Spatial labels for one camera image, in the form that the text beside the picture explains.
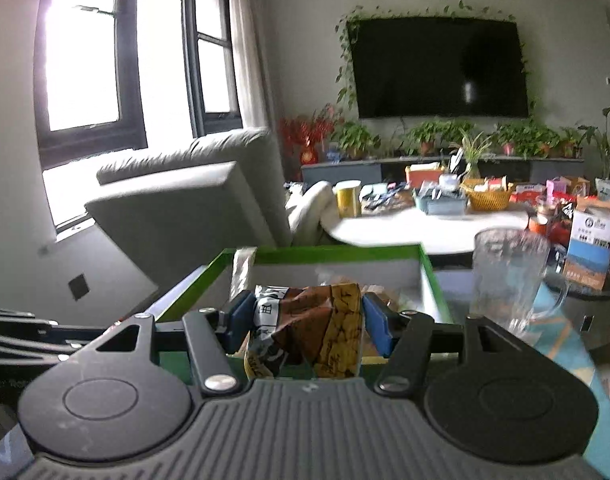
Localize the yellow can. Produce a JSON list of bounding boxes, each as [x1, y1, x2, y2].
[[335, 180, 362, 218]]

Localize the grey armchair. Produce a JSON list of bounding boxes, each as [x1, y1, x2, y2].
[[84, 127, 336, 311]]

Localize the spider plant in vase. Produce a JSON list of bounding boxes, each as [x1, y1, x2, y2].
[[450, 129, 493, 181]]

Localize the grey plastic tray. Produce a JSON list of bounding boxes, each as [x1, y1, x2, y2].
[[412, 187, 468, 215]]

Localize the beige curtain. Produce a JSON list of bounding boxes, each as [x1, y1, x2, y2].
[[227, 0, 276, 131]]

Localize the orange box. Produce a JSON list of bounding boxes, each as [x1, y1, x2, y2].
[[405, 164, 448, 188]]

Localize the black wall socket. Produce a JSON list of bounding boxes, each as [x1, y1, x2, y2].
[[68, 272, 90, 301]]

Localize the red flower bouquet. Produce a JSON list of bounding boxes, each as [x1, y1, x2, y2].
[[277, 105, 343, 166]]

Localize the white and blue carton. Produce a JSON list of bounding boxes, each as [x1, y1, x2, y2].
[[562, 200, 610, 291]]

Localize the round white table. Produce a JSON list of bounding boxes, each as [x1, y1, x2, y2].
[[322, 205, 530, 266]]

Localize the brown and yellow snack packet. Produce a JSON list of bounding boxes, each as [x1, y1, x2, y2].
[[242, 282, 362, 381]]

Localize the green potted plant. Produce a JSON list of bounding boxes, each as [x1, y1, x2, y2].
[[330, 120, 381, 161], [407, 121, 448, 156], [557, 127, 586, 158], [442, 119, 476, 146], [492, 122, 560, 158]]

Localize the tall leafy potted plant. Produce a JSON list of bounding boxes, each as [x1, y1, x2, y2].
[[577, 105, 610, 181]]

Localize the wide black framed window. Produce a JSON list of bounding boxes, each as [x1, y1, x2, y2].
[[32, 0, 148, 226]]

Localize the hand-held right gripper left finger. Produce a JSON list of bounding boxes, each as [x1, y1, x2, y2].
[[82, 290, 258, 399]]

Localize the yellow wicker basket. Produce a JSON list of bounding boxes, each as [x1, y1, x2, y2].
[[460, 178, 514, 211]]

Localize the green cardboard box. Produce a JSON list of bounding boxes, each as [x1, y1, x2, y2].
[[152, 244, 456, 386]]

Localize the clear glass mug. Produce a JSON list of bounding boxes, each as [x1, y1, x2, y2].
[[472, 227, 570, 346]]

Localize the black flat screen television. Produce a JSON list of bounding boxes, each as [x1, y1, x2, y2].
[[347, 17, 530, 120]]

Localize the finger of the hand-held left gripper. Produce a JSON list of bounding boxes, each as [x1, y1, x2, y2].
[[0, 327, 106, 363], [0, 305, 52, 333]]

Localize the dark round side table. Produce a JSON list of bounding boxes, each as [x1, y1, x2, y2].
[[540, 260, 610, 356]]

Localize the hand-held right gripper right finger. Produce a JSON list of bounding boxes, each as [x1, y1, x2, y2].
[[361, 292, 536, 398]]

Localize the narrow black framed window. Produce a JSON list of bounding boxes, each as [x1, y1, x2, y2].
[[182, 0, 243, 136]]

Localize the green vine garland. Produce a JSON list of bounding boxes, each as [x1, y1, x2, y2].
[[332, 0, 536, 116]]

